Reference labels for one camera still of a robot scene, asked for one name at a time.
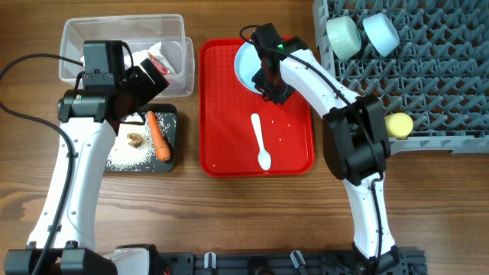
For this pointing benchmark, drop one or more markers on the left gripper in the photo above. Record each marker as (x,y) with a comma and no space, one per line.
(149,89)

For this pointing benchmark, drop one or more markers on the light blue plate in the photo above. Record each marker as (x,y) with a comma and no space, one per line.
(246,65)

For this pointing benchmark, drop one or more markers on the clear plastic bin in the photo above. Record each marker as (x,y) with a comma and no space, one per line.
(164,32)

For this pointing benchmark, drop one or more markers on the grey dishwasher rack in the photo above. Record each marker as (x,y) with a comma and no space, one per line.
(438,74)

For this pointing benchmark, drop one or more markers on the black plastic tray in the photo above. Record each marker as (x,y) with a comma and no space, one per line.
(167,119)

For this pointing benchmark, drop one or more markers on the orange carrot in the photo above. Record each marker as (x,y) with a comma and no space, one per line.
(161,148)

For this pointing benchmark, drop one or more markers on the light blue bowl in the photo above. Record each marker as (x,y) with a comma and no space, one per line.
(381,33)

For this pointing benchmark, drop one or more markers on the yellow cup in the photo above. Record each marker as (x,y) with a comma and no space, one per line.
(399,125)

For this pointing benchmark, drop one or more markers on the red serving tray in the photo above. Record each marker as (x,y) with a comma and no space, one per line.
(227,143)

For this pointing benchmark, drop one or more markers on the green bowl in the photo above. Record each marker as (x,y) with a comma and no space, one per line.
(344,37)

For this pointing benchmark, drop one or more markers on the red foil wrapper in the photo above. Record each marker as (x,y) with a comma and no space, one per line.
(159,63)

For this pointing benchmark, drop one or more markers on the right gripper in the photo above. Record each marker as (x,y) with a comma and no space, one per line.
(276,98)

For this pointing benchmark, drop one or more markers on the white plastic spoon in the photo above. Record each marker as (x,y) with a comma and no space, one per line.
(263,158)

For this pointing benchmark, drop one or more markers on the white napkin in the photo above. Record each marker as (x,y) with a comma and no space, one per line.
(139,56)

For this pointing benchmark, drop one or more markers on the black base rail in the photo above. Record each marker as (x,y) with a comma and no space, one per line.
(401,261)

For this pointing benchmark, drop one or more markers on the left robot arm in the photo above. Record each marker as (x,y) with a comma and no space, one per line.
(63,241)

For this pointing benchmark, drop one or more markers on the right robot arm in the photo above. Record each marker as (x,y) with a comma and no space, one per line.
(354,134)

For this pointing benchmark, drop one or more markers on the white rice pile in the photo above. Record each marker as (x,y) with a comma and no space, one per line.
(124,158)

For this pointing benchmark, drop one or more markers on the brown food scrap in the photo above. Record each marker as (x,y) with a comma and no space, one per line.
(134,140)

